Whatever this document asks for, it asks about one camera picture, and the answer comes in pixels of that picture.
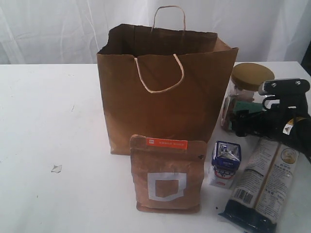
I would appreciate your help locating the brown kraft stand-up pouch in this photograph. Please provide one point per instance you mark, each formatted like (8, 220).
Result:
(167, 174)

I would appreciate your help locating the white curtain backdrop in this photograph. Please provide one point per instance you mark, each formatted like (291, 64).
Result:
(73, 31)

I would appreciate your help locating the dark blue noodle package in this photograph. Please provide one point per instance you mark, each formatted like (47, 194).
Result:
(258, 197)

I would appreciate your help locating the clear jar with tan lid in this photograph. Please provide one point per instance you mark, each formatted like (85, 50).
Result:
(242, 92)

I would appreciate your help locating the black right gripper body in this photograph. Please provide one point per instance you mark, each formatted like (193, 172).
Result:
(282, 126)

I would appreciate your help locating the small torn paper scrap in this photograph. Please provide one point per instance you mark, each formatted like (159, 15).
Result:
(56, 169)

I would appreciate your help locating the brown paper shopping bag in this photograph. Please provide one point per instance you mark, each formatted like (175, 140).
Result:
(162, 83)

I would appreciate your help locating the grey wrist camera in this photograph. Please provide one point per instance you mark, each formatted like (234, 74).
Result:
(281, 87)

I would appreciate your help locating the blue white milk carton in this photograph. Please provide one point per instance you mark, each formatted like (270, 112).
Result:
(225, 162)

